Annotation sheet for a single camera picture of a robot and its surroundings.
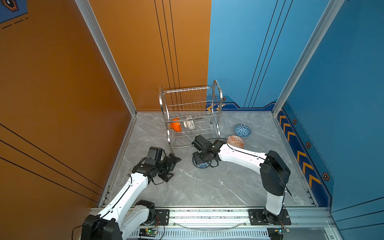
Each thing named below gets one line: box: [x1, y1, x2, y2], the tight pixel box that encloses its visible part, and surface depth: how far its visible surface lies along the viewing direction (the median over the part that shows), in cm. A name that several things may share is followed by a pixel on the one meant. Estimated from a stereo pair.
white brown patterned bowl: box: [183, 120, 195, 130], surface depth 99 cm
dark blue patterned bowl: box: [234, 124, 252, 138], surface depth 107 cm
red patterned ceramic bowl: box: [226, 135, 245, 149], surface depth 101 cm
